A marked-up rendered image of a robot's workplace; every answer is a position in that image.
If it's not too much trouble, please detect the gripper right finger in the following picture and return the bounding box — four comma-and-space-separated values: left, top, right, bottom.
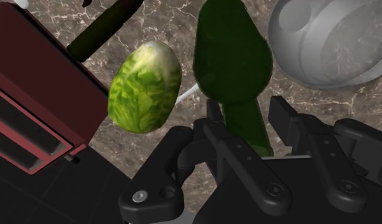
267, 95, 382, 214

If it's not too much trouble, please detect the green lettuce head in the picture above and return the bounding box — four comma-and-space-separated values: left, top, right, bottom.
107, 40, 183, 134

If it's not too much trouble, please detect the dark red toaster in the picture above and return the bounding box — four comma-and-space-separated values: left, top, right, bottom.
0, 1, 110, 176

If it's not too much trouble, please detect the dark green glass bottle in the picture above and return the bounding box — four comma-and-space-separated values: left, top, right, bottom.
192, 0, 274, 158

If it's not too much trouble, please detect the dark olive cylinder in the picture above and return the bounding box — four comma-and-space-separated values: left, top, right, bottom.
66, 0, 145, 63

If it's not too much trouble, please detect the grey round pot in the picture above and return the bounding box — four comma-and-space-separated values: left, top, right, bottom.
267, 0, 382, 91

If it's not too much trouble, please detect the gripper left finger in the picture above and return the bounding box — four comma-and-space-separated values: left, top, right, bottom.
118, 99, 294, 224

